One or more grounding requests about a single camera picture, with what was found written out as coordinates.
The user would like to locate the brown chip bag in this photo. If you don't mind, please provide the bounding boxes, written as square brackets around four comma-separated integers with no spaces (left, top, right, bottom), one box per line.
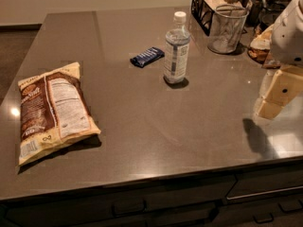
[18,62,100,166]

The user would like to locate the dark blue snack bar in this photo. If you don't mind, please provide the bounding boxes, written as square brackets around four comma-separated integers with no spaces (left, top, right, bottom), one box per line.
[130,47,165,68]

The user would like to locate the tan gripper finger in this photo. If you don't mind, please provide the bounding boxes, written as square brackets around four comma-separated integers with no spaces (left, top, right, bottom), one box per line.
[254,65,303,119]

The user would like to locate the cabinet drawer with handle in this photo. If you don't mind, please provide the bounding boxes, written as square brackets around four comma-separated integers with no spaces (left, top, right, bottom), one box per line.
[226,166,303,202]

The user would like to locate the glass snack jar black lid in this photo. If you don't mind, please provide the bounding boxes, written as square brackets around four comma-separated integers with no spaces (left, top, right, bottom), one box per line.
[248,25,281,69]

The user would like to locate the black wire basket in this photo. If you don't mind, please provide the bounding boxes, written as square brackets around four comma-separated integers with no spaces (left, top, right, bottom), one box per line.
[191,0,253,36]

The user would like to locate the wire mesh cup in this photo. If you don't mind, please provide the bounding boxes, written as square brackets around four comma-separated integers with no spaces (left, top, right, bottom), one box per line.
[207,4,249,54]

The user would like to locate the clear plastic water bottle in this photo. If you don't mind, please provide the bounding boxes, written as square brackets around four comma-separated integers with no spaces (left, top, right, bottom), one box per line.
[164,11,190,84]

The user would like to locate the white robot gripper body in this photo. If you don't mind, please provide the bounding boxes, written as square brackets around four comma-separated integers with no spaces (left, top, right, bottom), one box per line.
[271,0,303,66]

